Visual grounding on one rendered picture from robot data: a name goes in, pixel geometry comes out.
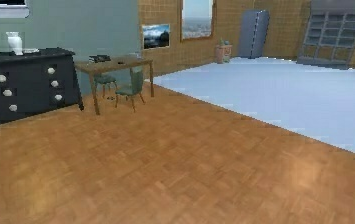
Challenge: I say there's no black chest of drawers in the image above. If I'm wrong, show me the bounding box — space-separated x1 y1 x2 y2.
0 47 85 138

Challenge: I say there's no window with wooden frame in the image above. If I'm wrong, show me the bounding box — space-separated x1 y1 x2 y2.
179 0 217 42

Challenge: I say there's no brown wooden table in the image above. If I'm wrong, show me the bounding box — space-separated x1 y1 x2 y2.
74 55 155 116

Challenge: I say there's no black object on table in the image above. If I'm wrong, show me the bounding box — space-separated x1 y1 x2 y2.
88 54 112 64

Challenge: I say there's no green chair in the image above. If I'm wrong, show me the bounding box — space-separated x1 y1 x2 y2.
114 66 146 113
94 73 118 99

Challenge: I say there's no framed landscape picture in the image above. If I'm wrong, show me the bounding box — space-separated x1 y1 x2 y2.
141 23 171 50

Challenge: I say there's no white vase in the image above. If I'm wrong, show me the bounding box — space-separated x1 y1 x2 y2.
5 31 24 56

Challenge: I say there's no grey shelf unit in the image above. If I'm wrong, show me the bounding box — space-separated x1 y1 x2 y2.
296 0 355 70

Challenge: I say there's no white framed window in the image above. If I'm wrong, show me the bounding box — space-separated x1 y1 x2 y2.
0 0 30 19

